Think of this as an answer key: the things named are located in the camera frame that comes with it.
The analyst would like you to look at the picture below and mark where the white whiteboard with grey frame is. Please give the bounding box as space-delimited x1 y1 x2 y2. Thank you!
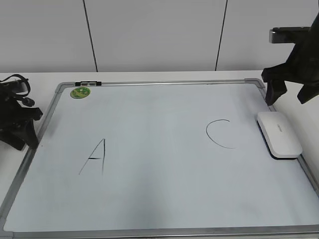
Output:
1 79 319 239

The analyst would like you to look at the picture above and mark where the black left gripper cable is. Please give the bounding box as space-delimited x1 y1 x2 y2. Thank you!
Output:
0 74 35 108

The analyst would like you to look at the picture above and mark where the green round magnet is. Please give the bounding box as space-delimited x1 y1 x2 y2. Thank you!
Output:
70 87 91 99

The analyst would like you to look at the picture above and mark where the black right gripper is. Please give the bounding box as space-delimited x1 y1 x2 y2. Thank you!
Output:
262 16 319 105

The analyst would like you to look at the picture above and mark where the white whiteboard eraser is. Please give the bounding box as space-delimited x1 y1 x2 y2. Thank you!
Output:
257 112 303 160

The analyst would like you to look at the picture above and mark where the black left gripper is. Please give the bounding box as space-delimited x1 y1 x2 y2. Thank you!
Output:
0 81 43 150

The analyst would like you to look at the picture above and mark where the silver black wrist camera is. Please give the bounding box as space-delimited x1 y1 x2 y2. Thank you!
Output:
269 27 310 44

